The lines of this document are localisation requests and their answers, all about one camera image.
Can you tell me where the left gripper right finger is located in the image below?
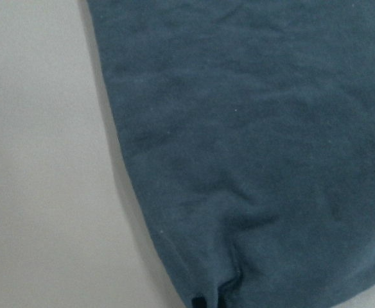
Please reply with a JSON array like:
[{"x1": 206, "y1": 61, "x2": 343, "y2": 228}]
[{"x1": 217, "y1": 284, "x2": 230, "y2": 308}]

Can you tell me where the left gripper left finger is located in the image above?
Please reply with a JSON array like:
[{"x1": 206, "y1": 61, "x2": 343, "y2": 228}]
[{"x1": 191, "y1": 296, "x2": 206, "y2": 308}]

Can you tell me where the black graphic t-shirt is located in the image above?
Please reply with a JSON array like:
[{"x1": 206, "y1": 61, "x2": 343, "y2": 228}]
[{"x1": 88, "y1": 1, "x2": 375, "y2": 307}]

